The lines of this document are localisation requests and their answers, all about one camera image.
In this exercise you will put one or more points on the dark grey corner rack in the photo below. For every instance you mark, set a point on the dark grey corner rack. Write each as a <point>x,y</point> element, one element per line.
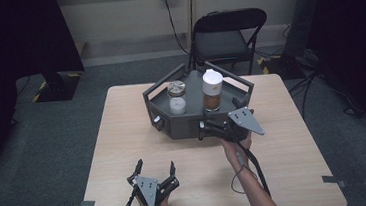
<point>192,122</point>

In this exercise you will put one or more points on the glass jar with silver lid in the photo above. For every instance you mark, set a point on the glass jar with silver lid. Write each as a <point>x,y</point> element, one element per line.
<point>177,98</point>

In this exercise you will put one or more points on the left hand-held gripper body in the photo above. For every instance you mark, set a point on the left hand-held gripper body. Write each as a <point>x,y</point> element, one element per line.
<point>148,188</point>

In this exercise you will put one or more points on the grey table bracket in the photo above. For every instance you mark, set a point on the grey table bracket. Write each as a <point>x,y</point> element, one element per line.
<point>85,204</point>
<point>333,180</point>

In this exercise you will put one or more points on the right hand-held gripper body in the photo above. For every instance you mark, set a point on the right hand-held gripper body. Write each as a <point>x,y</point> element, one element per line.
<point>244,119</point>

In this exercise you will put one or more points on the black stand base with striped tape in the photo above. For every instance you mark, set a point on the black stand base with striped tape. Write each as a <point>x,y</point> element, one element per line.
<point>285,69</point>
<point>57,89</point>

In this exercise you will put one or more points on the black folding chair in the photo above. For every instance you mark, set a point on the black folding chair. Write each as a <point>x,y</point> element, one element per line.
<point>222,42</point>

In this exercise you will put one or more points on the black curtain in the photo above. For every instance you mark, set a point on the black curtain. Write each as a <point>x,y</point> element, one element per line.
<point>7,64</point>
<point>355,34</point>

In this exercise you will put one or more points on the grey upright post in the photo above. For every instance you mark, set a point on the grey upright post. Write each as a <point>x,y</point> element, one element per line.
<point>300,15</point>

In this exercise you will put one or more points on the person's right hand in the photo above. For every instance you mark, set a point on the person's right hand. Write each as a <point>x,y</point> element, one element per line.
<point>237,153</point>

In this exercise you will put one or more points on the clear jar with white lid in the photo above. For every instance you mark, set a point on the clear jar with white lid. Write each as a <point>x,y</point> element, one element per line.
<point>212,90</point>

